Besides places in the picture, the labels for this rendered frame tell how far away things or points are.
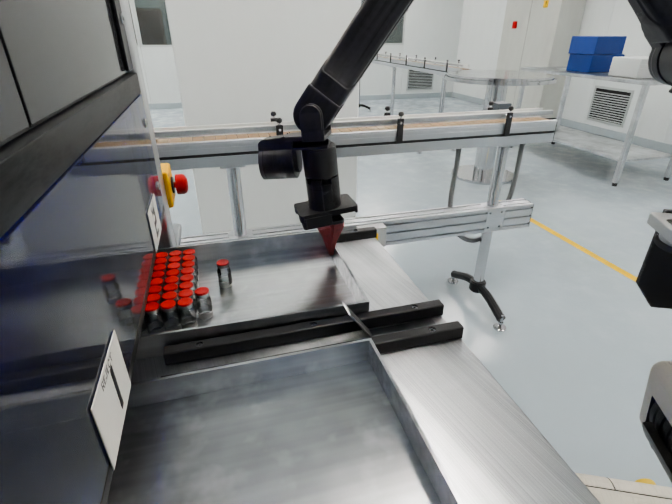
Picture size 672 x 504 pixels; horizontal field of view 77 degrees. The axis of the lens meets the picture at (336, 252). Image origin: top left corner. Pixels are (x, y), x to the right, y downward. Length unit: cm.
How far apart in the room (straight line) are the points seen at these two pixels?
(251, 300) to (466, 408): 36
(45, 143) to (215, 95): 183
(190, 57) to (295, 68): 47
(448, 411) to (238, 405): 24
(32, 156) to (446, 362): 49
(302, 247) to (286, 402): 39
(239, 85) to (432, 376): 178
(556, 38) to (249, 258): 666
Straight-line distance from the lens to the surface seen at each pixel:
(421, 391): 55
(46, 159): 32
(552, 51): 719
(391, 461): 48
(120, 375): 40
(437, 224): 193
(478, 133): 186
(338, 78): 67
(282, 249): 83
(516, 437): 53
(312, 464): 47
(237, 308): 68
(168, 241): 83
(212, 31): 212
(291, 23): 215
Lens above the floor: 126
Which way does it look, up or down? 28 degrees down
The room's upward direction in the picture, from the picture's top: straight up
